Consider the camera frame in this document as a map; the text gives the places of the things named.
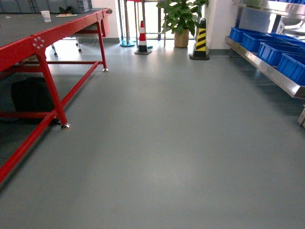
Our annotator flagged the black backpack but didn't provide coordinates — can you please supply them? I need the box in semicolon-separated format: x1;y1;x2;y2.
10;77;55;112

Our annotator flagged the steel roller shelf rack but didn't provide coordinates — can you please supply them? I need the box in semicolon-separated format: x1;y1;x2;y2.
225;0;305;129

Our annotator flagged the white paper cup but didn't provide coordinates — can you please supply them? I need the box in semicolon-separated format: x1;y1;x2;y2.
41;10;51;22

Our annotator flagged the potted green plant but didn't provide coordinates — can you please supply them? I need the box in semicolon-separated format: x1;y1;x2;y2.
156;0;209;48

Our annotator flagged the red white traffic cone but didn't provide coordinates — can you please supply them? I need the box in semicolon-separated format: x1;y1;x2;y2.
134;21;152;55

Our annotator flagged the yellow black traffic cone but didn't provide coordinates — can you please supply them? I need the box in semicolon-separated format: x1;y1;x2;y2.
189;18;209;61

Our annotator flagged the red conveyor frame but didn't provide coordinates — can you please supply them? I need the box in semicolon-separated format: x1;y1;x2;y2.
0;8;111;183

